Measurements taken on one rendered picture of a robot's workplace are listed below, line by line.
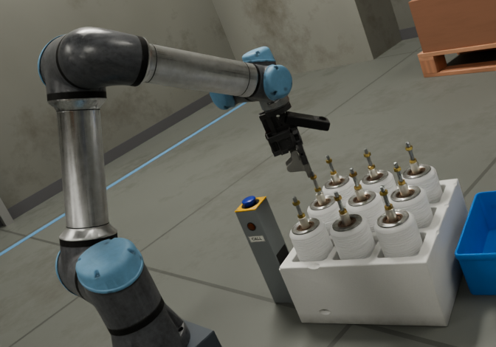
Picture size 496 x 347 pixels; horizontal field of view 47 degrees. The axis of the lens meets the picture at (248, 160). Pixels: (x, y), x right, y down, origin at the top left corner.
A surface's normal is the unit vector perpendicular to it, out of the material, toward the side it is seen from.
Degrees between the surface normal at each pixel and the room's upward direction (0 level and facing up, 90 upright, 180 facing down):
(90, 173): 89
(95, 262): 8
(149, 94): 90
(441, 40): 90
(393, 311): 90
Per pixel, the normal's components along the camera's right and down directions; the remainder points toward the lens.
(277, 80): 0.59, 0.03
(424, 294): -0.46, 0.45
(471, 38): -0.73, 0.47
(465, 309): -0.36, -0.88
